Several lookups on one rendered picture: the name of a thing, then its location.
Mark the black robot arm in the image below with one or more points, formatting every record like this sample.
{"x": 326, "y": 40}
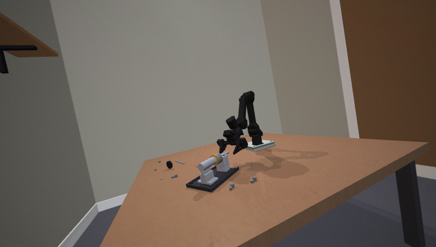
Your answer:
{"x": 236, "y": 125}

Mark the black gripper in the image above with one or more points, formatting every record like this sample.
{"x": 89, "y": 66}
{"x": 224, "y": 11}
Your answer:
{"x": 240, "y": 143}

